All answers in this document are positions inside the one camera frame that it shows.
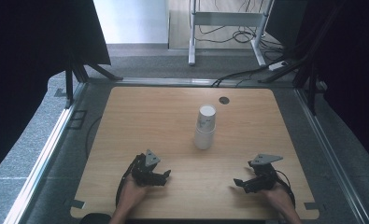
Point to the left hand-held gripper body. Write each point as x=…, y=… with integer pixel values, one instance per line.
x=141, y=174

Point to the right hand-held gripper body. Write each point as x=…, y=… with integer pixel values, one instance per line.
x=266, y=177

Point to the person's left hand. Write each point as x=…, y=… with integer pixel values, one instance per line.
x=131, y=194

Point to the person's right hand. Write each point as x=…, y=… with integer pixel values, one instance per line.
x=277, y=197

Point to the round dark table grommet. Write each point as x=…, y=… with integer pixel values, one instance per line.
x=224, y=100

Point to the black metal stand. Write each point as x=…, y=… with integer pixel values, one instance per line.
x=311, y=81

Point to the white power strip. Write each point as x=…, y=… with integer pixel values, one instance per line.
x=277, y=65

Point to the black tripod stand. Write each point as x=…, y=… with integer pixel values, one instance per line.
x=69, y=84

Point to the black curtain with stand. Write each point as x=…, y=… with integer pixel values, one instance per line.
x=353, y=62

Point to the dark flat panel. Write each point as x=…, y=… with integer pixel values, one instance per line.
x=285, y=18

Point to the large black curtain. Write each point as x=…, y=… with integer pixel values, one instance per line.
x=32, y=46

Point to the long aluminium rail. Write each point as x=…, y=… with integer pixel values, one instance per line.
x=331, y=155
x=45, y=155

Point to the short aluminium rail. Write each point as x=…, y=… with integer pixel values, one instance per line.
x=173, y=81

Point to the white metal desk frame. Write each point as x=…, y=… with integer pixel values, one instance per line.
x=225, y=18

